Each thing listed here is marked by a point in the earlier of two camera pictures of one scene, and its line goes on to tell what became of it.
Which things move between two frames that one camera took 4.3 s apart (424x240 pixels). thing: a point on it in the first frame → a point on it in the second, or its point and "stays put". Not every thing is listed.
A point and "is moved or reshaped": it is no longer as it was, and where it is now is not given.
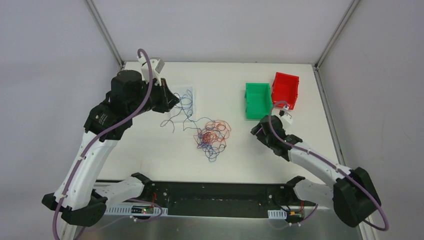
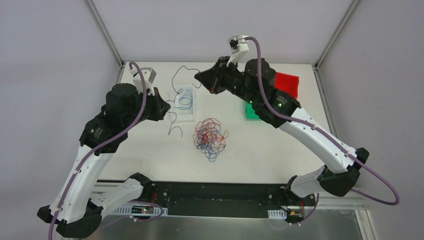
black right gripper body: [262, 127] → [216, 77]
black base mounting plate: [230, 199] stays put
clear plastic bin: [183, 112] stays put
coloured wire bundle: [211, 138] is moved or reshaped
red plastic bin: [285, 87] stays put
